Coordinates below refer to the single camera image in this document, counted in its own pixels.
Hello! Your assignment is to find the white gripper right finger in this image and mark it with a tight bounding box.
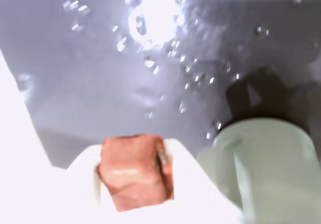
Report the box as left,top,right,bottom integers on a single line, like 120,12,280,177
117,138,243,224

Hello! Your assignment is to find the red-brown cube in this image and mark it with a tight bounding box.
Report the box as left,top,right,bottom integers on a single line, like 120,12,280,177
95,133,175,212

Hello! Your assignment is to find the black table mat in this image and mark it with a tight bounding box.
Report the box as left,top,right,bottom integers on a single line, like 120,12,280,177
0,0,321,170

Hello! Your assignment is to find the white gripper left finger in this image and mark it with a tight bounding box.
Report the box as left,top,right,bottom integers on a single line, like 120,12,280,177
0,50,121,224

